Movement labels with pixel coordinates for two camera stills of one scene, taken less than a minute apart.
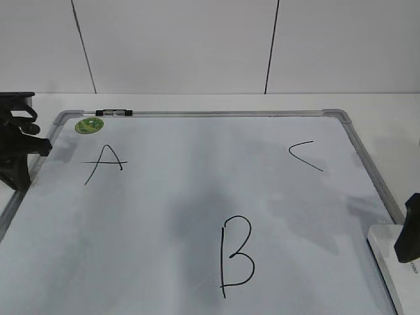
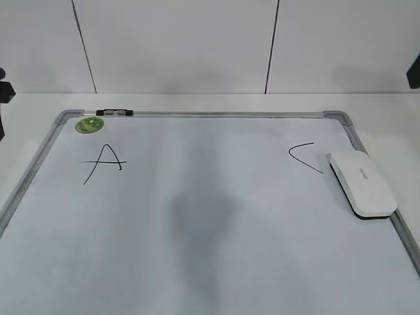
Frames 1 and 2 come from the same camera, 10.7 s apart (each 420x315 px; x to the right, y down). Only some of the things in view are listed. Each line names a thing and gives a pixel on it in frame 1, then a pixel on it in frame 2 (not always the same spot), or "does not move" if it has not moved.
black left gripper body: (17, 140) → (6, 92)
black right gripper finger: (407, 246) → (413, 73)
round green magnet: (88, 125) does not move
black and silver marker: (114, 112) does not move
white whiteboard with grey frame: (199, 212) does not move
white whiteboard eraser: (403, 277) → (368, 191)
